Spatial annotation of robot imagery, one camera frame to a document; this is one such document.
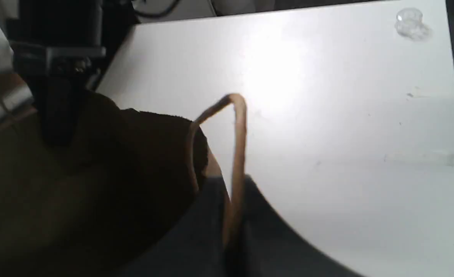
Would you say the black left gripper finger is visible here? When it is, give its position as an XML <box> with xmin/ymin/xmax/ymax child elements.
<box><xmin>40</xmin><ymin>77</ymin><xmax>82</xmax><ymax>147</ymax></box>

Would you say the brown paper bag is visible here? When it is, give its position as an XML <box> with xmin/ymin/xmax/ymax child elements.
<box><xmin>0</xmin><ymin>93</ymin><xmax>247</xmax><ymax>277</ymax></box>

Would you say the clear plastic cup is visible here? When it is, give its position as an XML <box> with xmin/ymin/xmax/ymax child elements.
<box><xmin>395</xmin><ymin>8</ymin><xmax>432</xmax><ymax>42</ymax></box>

